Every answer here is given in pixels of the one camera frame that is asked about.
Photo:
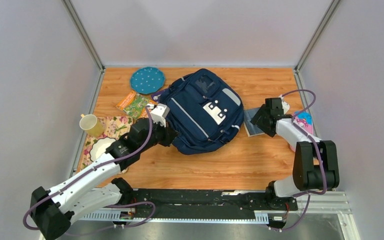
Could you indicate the pink cartoon pencil case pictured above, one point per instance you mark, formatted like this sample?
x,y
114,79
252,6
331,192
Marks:
x,y
303,121

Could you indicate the Nineteen Eighty-Four dark book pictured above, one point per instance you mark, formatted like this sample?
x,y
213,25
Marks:
x,y
251,129

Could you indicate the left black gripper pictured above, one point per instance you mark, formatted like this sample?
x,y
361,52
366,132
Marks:
x,y
169,133

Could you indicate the teal polka dot plate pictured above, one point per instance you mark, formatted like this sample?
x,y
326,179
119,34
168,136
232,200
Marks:
x,y
147,80

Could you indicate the yellow mug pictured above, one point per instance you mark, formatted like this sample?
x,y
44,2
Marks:
x,y
91,125

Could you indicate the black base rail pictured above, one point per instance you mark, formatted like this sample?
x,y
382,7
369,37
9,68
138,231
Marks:
x,y
204,204

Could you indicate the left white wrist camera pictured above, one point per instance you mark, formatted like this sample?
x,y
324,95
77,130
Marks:
x,y
158,113

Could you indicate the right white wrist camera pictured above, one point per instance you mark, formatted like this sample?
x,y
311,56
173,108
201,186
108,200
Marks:
x,y
285,106

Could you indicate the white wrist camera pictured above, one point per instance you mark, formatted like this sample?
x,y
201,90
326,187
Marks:
x,y
285,106
158,113

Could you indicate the white scalloped bowl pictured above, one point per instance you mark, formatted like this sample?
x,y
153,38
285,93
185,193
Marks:
x,y
100,147

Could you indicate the purple treehouse book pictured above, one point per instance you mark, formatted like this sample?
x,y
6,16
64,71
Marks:
x,y
156,96

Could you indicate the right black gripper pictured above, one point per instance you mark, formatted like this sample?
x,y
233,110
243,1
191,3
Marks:
x,y
261,112

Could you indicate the floral placemat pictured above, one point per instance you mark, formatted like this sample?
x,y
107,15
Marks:
x,y
114,127

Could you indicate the navy blue backpack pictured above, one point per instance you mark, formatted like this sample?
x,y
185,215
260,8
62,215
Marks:
x,y
204,110

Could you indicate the orange treehouse book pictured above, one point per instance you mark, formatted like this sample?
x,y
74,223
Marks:
x,y
134,105

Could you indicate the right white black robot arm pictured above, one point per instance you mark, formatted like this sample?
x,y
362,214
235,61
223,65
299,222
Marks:
x,y
315,166

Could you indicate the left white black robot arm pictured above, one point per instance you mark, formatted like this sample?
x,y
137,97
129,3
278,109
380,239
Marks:
x,y
53,211

